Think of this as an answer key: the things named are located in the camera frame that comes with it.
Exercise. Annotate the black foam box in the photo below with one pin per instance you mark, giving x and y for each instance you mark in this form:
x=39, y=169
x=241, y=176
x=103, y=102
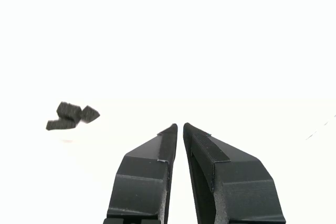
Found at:
x=60, y=125
x=68, y=110
x=90, y=113

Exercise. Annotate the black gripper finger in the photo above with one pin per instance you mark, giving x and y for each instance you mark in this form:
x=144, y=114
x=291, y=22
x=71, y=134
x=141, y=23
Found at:
x=141, y=182
x=244, y=195

